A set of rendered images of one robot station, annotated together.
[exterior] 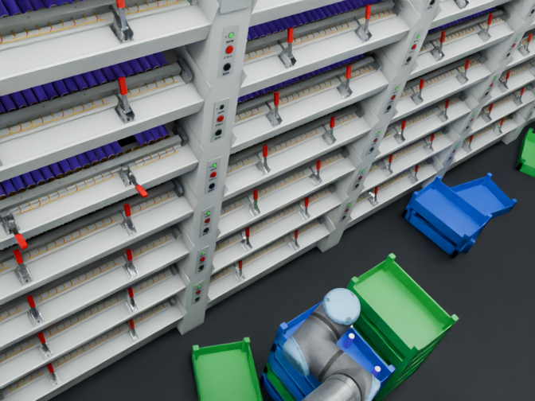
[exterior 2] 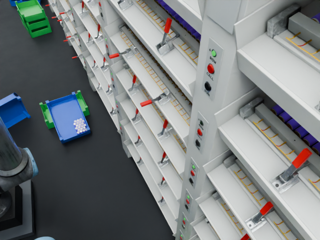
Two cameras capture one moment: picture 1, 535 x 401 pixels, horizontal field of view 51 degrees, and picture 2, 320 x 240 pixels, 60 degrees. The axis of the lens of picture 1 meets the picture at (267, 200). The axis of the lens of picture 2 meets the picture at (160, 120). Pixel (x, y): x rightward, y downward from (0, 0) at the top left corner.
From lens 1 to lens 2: 1.13 m
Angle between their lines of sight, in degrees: 67
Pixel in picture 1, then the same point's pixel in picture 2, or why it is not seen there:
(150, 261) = (170, 175)
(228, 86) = (208, 110)
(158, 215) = (175, 154)
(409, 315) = not seen: outside the picture
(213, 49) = (201, 53)
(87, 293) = (149, 141)
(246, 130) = (230, 189)
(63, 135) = (144, 26)
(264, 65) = (262, 152)
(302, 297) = not seen: outside the picture
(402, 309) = not seen: outside the picture
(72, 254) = (146, 109)
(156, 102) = (181, 65)
